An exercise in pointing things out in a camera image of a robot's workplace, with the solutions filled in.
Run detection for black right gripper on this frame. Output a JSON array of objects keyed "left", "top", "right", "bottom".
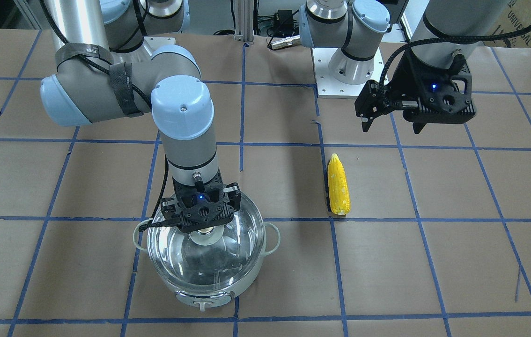
[{"left": 160, "top": 172, "right": 242, "bottom": 233}]

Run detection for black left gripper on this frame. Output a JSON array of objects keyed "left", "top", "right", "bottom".
[{"left": 354, "top": 50, "right": 477, "bottom": 134}]

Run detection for glass pot lid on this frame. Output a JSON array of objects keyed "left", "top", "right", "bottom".
[{"left": 147, "top": 190, "right": 266, "bottom": 288}]

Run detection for yellow corn cob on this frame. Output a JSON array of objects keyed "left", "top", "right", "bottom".
[{"left": 327, "top": 153, "right": 351, "bottom": 216}]

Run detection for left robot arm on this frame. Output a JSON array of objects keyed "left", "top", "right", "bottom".
[{"left": 298, "top": 0, "right": 531, "bottom": 134}]

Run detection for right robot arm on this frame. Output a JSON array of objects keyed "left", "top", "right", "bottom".
[{"left": 40, "top": 0, "right": 241, "bottom": 233}]

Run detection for pale green electric pot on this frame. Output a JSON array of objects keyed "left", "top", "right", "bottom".
[{"left": 133, "top": 190, "right": 281, "bottom": 312}]

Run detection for silver cylindrical connector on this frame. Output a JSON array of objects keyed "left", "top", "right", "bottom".
[{"left": 267, "top": 36, "right": 302, "bottom": 51}]

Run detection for black power adapter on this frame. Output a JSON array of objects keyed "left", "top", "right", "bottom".
[{"left": 273, "top": 9, "right": 294, "bottom": 30}]

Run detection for cardboard box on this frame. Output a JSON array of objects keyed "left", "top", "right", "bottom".
[{"left": 484, "top": 0, "right": 531, "bottom": 48}]

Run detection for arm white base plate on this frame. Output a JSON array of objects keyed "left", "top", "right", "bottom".
[
  {"left": 143, "top": 37, "right": 176, "bottom": 54},
  {"left": 312, "top": 48, "right": 384, "bottom": 99}
]

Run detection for aluminium frame post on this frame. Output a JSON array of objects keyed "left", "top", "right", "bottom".
[{"left": 233, "top": 0, "right": 255, "bottom": 44}]

